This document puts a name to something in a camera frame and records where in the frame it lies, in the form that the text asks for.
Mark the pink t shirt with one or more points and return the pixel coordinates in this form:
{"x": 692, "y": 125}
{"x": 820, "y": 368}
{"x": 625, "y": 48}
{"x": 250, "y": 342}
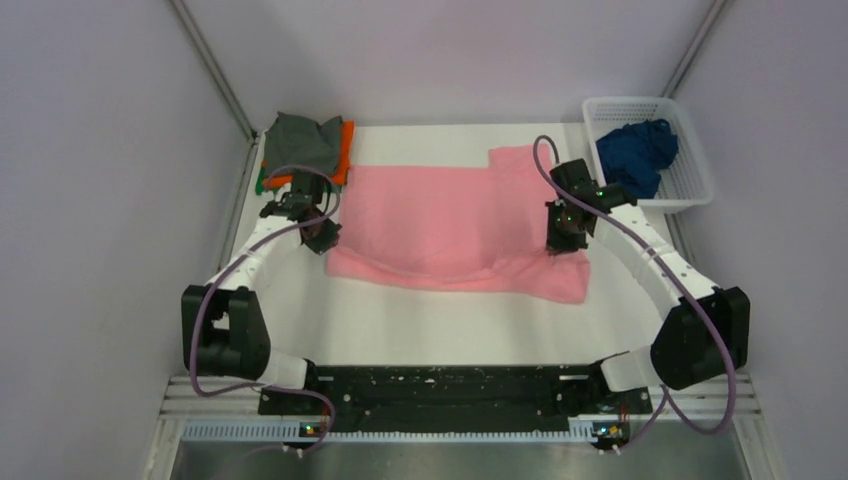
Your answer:
{"x": 466, "y": 229}

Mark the grey folded t shirt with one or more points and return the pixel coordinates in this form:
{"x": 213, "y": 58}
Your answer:
{"x": 298, "y": 140}

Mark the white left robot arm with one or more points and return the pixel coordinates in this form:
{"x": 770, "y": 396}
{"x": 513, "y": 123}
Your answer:
{"x": 226, "y": 342}

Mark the white slotted cable duct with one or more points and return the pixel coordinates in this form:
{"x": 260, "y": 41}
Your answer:
{"x": 303, "y": 433}

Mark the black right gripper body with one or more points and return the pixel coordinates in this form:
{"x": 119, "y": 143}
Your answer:
{"x": 561, "y": 235}

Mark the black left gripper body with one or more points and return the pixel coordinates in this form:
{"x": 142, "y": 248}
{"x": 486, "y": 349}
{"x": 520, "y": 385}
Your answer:
{"x": 325, "y": 235}

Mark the orange folded t shirt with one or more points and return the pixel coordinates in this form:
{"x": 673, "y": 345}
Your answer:
{"x": 339, "y": 178}

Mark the green folded t shirt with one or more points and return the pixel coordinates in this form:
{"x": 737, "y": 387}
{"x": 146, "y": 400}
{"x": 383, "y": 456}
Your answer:
{"x": 264, "y": 185}

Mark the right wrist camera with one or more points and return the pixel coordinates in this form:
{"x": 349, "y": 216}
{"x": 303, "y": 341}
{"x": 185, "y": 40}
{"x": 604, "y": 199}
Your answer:
{"x": 574, "y": 178}

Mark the blue crumpled t shirt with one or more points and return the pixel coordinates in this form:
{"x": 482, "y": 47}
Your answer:
{"x": 632, "y": 156}

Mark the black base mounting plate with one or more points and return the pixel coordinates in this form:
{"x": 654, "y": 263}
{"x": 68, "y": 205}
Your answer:
{"x": 455, "y": 399}

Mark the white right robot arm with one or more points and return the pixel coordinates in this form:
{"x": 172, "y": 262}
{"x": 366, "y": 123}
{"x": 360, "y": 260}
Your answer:
{"x": 702, "y": 329}

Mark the white plastic basket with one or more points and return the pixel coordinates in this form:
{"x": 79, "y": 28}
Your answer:
{"x": 686, "y": 181}

